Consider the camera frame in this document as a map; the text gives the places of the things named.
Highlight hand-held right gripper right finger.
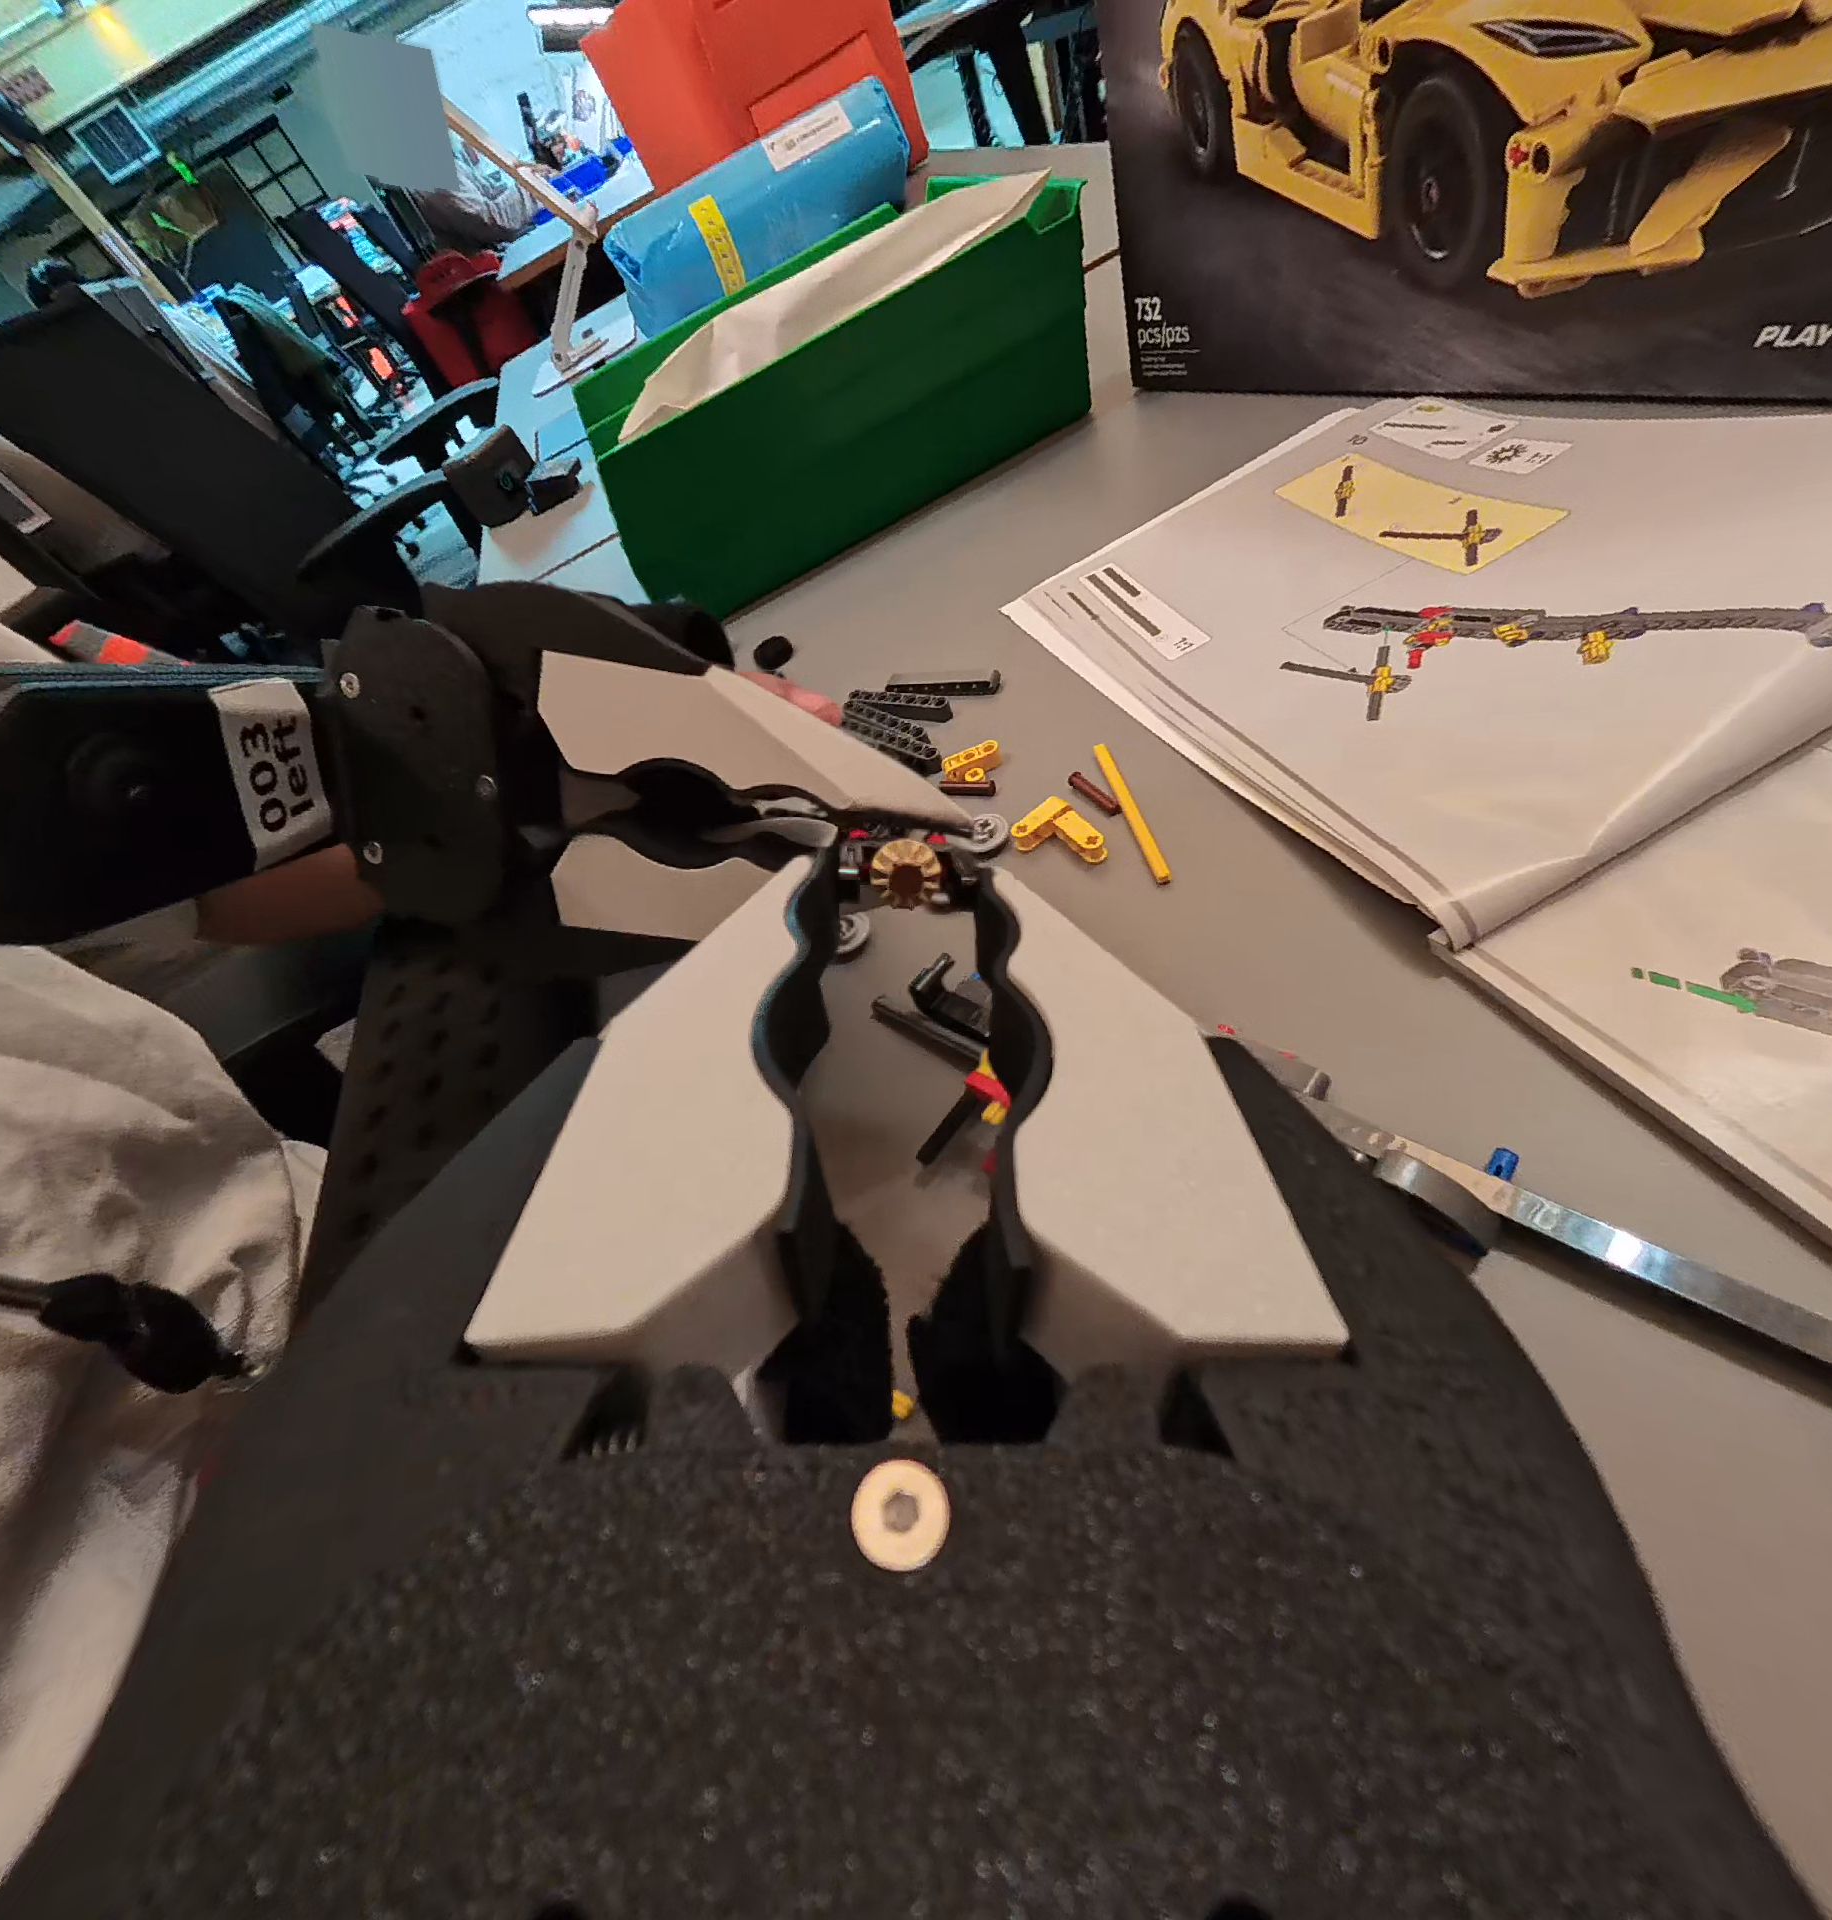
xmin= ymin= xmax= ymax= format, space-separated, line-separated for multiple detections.
xmin=905 ymin=870 xmax=1356 ymax=1447

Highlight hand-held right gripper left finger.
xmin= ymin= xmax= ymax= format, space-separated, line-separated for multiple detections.
xmin=462 ymin=848 xmax=893 ymax=1447

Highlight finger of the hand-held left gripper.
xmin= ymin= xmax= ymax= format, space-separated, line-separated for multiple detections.
xmin=546 ymin=818 xmax=843 ymax=946
xmin=531 ymin=647 xmax=981 ymax=844

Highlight black lego fork red pins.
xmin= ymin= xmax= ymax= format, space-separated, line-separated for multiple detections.
xmin=840 ymin=826 xmax=996 ymax=916

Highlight long grey lego beam assembly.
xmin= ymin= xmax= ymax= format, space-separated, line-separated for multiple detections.
xmin=870 ymin=952 xmax=1832 ymax=1420

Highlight long yellow lego axle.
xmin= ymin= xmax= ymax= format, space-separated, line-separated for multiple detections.
xmin=1091 ymin=741 xmax=1171 ymax=887

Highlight open lego instruction booklet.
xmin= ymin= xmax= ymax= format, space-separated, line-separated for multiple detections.
xmin=1000 ymin=393 xmax=1832 ymax=1278

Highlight lego box yellow car picture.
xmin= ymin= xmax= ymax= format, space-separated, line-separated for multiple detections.
xmin=1093 ymin=0 xmax=1832 ymax=409

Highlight person's left hand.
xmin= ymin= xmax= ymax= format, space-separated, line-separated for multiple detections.
xmin=734 ymin=668 xmax=848 ymax=732

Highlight orange reflective vest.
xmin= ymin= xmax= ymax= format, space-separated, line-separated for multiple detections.
xmin=50 ymin=618 xmax=191 ymax=668

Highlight pile of dark grey beams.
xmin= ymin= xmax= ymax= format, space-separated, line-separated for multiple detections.
xmin=843 ymin=666 xmax=1005 ymax=773

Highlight green plastic bin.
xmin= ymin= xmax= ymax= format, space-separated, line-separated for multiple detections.
xmin=569 ymin=170 xmax=1093 ymax=619

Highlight person's white shirt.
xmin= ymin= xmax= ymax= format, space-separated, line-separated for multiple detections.
xmin=0 ymin=945 xmax=324 ymax=1890

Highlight black office chair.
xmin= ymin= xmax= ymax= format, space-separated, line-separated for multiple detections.
xmin=0 ymin=283 xmax=504 ymax=647

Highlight white paper bag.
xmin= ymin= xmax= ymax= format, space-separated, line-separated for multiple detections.
xmin=617 ymin=169 xmax=1052 ymax=445

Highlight wooden board document stand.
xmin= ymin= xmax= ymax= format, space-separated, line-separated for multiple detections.
xmin=439 ymin=102 xmax=620 ymax=376

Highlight blue plastic package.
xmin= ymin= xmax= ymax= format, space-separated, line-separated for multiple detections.
xmin=601 ymin=76 xmax=916 ymax=340

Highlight orange felt bag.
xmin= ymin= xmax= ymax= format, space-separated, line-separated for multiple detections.
xmin=578 ymin=0 xmax=932 ymax=196

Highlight black camera device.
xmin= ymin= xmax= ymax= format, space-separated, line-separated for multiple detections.
xmin=439 ymin=424 xmax=585 ymax=529

